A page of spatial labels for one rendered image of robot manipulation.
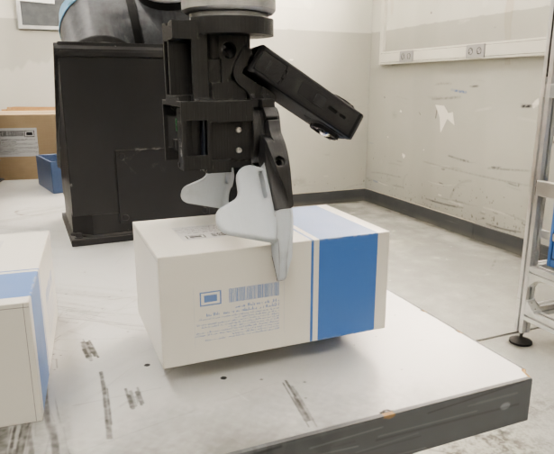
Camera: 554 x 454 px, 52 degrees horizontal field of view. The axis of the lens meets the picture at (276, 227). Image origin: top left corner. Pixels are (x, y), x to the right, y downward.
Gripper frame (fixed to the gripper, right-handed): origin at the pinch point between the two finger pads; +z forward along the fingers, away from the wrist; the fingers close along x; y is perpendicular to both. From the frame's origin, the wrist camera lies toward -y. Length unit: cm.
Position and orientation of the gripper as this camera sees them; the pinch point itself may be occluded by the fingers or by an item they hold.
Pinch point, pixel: (257, 255)
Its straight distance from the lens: 50.8
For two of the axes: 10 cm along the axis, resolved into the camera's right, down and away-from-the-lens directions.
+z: 0.1, 9.7, 2.5
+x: 3.8, 2.3, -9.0
